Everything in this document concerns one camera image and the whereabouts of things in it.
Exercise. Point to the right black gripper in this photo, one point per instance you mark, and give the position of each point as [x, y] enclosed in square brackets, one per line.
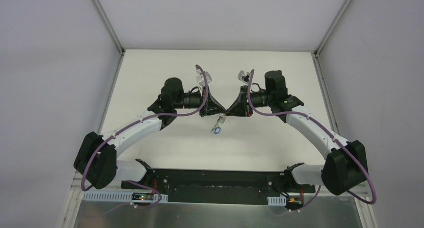
[248, 103]

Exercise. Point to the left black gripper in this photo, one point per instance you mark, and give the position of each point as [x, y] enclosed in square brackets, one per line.
[203, 104]

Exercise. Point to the keyring with coloured key tags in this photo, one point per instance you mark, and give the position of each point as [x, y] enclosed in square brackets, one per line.
[221, 119]

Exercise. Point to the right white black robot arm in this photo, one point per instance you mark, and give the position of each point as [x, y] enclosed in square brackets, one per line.
[345, 164]

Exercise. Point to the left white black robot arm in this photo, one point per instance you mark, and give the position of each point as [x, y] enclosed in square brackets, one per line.
[98, 158]

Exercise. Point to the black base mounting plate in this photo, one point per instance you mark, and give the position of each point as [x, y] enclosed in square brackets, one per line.
[222, 187]

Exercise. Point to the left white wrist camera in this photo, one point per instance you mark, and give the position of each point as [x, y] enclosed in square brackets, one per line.
[201, 78]

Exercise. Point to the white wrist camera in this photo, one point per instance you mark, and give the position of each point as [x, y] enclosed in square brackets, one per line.
[245, 77]
[201, 78]

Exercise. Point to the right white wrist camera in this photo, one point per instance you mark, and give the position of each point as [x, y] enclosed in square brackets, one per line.
[245, 77]

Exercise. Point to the right white cable duct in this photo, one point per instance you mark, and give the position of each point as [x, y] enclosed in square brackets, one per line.
[277, 201]

